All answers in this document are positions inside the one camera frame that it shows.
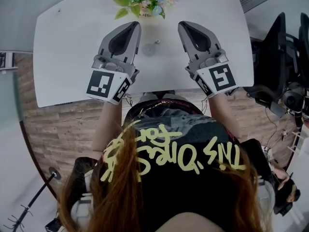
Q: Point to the black coat rack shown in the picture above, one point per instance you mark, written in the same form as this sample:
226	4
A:
36	194

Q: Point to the person's left forearm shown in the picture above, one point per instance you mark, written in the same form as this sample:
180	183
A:
106	124

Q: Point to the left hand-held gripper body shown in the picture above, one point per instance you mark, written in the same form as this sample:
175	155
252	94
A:
103	83

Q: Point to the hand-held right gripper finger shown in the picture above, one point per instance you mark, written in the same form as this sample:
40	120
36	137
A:
187	45
202	37

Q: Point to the person's grey trousers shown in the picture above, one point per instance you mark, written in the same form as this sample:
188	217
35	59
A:
149	96

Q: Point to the white desk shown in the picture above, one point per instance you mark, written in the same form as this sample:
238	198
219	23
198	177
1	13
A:
72	57

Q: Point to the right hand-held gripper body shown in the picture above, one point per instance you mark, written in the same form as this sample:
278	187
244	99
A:
217	78

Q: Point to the white power strip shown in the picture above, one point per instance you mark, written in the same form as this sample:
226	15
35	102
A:
268	151

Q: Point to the person's right forearm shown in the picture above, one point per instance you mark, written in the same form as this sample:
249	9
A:
222	115

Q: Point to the person's black printed shirt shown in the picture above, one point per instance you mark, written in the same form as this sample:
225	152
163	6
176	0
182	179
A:
193	202

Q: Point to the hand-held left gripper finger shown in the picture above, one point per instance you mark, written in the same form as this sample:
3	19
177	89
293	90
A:
134	45
113	41

